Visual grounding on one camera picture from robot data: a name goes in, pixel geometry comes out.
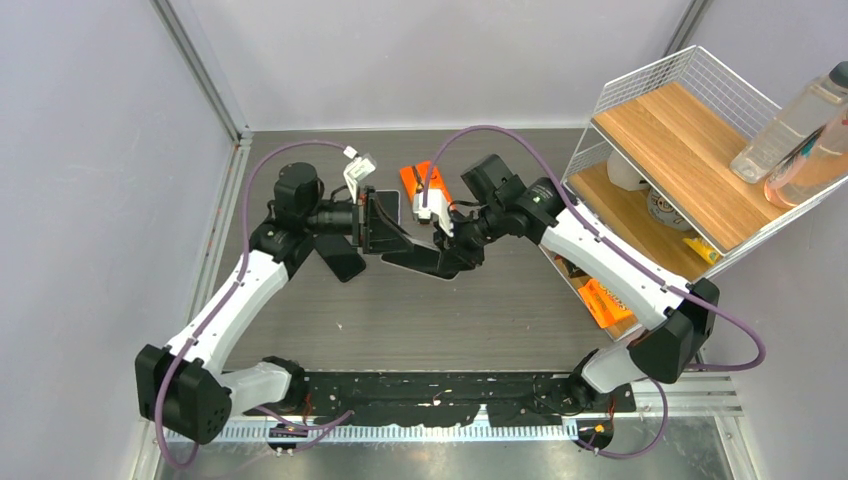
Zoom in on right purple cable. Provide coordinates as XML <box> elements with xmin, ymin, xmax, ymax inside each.
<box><xmin>419</xmin><ymin>124</ymin><xmax>768</xmax><ymax>460</ymax></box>

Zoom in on clear water bottle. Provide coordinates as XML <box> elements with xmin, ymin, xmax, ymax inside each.
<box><xmin>730</xmin><ymin>60</ymin><xmax>847</xmax><ymax>184</ymax></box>

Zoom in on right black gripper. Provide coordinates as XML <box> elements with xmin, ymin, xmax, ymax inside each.
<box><xmin>432</xmin><ymin>202</ymin><xmax>506</xmax><ymax>275</ymax></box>

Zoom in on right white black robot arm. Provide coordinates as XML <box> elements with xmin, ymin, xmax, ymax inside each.
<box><xmin>448</xmin><ymin>154</ymin><xmax>719</xmax><ymax>411</ymax></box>

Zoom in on bare black phone left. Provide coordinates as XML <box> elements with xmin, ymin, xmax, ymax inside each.
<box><xmin>314</xmin><ymin>234</ymin><xmax>367</xmax><ymax>283</ymax></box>

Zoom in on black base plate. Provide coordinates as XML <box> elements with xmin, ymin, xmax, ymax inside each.
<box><xmin>267</xmin><ymin>371</ymin><xmax>636</xmax><ymax>428</ymax></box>

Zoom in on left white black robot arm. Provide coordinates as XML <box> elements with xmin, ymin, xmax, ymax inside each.
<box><xmin>135</xmin><ymin>156</ymin><xmax>412</xmax><ymax>445</ymax></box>

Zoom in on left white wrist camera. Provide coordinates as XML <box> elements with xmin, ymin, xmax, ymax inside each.
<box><xmin>342</xmin><ymin>146</ymin><xmax>376</xmax><ymax>205</ymax></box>

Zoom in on orange razor box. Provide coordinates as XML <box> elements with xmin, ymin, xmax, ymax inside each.
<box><xmin>399</xmin><ymin>161</ymin><xmax>453</xmax><ymax>205</ymax></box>

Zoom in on white round container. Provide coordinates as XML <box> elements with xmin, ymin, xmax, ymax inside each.
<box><xmin>606</xmin><ymin>150</ymin><xmax>650</xmax><ymax>191</ymax></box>

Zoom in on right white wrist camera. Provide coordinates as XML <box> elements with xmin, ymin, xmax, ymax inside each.
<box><xmin>412</xmin><ymin>188</ymin><xmax>454</xmax><ymax>237</ymax></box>

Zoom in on pink tinted bottle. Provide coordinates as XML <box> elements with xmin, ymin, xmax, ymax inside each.
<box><xmin>764</xmin><ymin>107</ymin><xmax>847</xmax><ymax>208</ymax></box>

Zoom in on yellow snack packet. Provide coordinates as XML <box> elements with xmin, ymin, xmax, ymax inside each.
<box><xmin>682</xmin><ymin>237</ymin><xmax>723</xmax><ymax>265</ymax></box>

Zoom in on white wire wooden shelf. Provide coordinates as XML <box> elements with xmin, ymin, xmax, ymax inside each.
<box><xmin>535</xmin><ymin>44</ymin><xmax>848</xmax><ymax>342</ymax></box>

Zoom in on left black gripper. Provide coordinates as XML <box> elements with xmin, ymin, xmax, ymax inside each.
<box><xmin>304</xmin><ymin>186</ymin><xmax>414</xmax><ymax>254</ymax></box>

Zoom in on orange packet under shelf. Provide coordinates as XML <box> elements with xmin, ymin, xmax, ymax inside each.
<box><xmin>578</xmin><ymin>278</ymin><xmax>635</xmax><ymax>329</ymax></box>

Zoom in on phone in lilac case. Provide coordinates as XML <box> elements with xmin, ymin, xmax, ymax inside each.
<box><xmin>376</xmin><ymin>190</ymin><xmax>402</xmax><ymax>225</ymax></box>

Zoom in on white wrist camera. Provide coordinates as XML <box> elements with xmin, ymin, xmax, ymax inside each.
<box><xmin>342</xmin><ymin>146</ymin><xmax>376</xmax><ymax>205</ymax></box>
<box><xmin>412</xmin><ymin>188</ymin><xmax>454</xmax><ymax>237</ymax></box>

